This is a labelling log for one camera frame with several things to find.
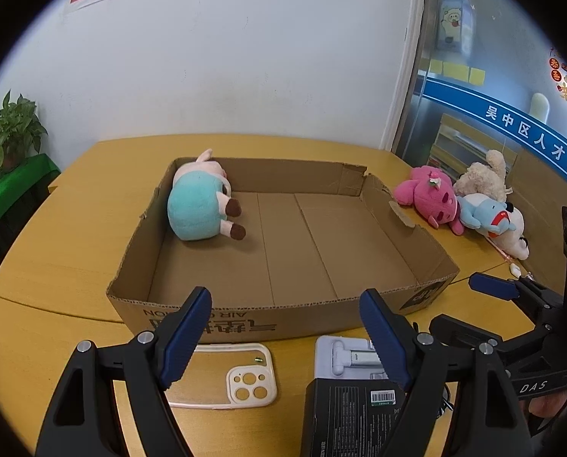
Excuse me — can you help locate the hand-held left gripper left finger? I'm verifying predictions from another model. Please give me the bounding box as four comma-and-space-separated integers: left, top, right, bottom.
36, 286, 214, 457

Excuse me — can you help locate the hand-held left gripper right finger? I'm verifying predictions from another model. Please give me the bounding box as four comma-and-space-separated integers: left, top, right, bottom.
359, 288, 536, 457

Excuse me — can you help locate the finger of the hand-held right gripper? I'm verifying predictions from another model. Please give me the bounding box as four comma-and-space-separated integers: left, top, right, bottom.
428, 313, 546, 358
469, 272, 565, 329

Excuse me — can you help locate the cream clear phone case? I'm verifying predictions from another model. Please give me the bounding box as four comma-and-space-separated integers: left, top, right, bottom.
165, 343, 278, 410

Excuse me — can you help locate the white packaging tray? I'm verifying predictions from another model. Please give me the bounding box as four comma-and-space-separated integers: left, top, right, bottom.
314, 334, 390, 382

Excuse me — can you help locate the black product box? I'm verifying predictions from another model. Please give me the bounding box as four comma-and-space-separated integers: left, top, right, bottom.
301, 377, 405, 457

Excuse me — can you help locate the brown cardboard box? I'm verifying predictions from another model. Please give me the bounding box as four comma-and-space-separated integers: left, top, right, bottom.
106, 156, 460, 345

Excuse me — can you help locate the wooden desktop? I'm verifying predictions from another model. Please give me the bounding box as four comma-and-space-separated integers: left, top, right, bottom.
0, 134, 567, 457

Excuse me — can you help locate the person's right hand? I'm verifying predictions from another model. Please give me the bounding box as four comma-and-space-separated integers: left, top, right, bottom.
526, 385, 567, 422

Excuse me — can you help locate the white plush dog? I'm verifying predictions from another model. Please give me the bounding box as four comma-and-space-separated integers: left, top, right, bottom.
495, 202, 530, 260

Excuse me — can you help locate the blue plush toy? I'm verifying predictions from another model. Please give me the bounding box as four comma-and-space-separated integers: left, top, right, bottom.
457, 193, 509, 238

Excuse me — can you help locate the pink plush bear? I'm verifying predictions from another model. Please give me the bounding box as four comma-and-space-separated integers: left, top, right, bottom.
393, 165, 461, 230

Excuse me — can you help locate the beige plush toy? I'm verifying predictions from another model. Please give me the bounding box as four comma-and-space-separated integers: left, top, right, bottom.
455, 150, 509, 202

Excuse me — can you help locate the pink and teal pig plush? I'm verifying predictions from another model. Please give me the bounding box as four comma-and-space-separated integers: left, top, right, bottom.
166, 149, 247, 241

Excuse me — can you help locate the blue window banner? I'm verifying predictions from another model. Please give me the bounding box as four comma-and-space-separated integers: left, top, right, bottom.
421, 74, 567, 186

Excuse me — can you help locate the cartoon pig poster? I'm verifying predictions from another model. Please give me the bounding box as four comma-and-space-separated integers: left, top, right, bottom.
436, 0, 477, 55

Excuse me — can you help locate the green potted plant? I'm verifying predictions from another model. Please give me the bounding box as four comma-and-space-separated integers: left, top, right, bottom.
0, 89, 48, 186

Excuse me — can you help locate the white cable plug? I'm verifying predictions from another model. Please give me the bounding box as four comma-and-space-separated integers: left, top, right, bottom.
495, 243, 534, 279

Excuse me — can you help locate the metal door frame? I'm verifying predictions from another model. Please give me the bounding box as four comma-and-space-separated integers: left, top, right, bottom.
396, 0, 443, 160

